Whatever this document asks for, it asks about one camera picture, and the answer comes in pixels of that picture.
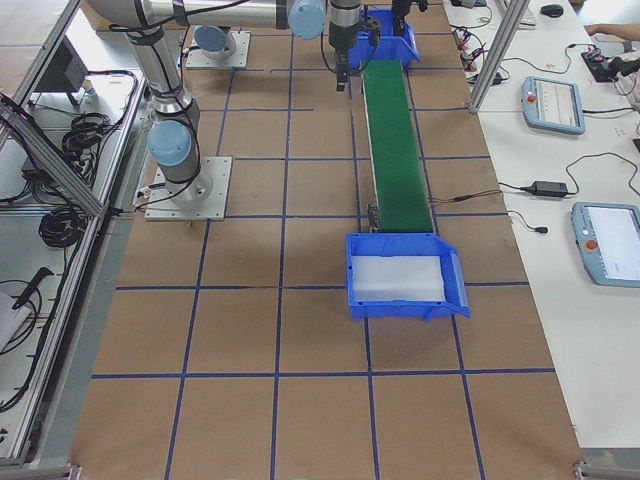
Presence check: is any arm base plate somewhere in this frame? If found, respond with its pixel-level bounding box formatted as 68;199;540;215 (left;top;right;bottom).
186;30;251;70
144;157;232;221

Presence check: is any teach pendant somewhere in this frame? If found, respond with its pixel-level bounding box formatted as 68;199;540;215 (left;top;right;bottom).
521;76;586;135
571;202;639;288

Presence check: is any blue right storage bin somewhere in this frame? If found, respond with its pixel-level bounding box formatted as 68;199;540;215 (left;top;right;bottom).
346;233;471;321

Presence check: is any black power adapter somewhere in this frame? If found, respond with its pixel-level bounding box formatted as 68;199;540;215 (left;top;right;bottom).
530;180;569;198

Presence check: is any black computer mouse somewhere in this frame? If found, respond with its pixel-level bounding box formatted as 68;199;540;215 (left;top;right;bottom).
540;4;564;18

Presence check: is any blue left storage bin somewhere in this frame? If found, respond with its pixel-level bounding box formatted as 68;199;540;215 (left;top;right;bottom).
349;9;421;69

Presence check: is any green conveyor belt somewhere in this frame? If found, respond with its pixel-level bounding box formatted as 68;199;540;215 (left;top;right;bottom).
363;60;433;233

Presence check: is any near teach pendant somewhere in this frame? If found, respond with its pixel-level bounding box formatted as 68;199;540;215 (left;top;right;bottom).
571;202;639;288

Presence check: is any red black conveyor cable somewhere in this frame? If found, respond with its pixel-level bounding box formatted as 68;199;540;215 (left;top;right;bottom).
429;189;503;206

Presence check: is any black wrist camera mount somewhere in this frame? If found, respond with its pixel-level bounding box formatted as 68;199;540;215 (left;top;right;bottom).
360;6;381;47

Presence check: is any white foam pad right bin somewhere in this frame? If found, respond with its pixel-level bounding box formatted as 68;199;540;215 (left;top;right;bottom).
350;256;445;302

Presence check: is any aluminium frame post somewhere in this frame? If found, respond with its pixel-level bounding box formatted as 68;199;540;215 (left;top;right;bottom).
468;0;528;113

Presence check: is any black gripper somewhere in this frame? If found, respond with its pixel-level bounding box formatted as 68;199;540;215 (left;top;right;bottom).
391;0;428;36
328;0;361;92

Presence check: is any person hand at desk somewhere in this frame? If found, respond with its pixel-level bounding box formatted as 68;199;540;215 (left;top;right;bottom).
584;24;605;36

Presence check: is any black circuit board box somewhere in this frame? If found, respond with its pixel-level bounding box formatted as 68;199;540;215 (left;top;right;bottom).
581;47;624;83

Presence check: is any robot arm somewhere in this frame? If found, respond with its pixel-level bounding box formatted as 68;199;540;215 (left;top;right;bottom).
186;1;420;66
89;1;379;127

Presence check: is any brown paper mat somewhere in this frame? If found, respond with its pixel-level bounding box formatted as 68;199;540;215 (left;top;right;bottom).
70;1;581;479

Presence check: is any blue storage bin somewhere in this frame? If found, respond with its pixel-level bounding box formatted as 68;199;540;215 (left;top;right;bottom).
346;233;471;321
349;9;421;69

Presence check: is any far teach pendant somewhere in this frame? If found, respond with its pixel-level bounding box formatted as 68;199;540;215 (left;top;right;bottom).
521;76;586;135

